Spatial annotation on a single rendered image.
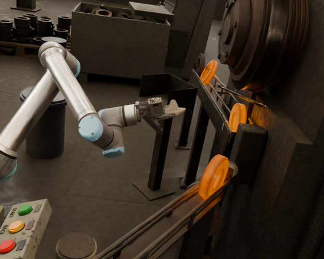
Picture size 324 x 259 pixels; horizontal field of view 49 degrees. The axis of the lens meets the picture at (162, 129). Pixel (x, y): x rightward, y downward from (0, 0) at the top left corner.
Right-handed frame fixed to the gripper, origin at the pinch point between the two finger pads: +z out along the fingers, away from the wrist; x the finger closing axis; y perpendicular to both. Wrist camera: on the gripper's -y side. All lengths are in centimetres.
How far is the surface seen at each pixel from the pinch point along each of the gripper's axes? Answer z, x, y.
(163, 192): -18, 44, -72
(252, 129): 24.3, -22.5, -2.4
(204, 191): 1, -52, -6
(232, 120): 21.3, 1.9, -9.2
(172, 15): 13, 281, 1
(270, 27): 33, -20, 34
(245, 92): 31.1, 16.1, -2.3
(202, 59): 22, 105, -8
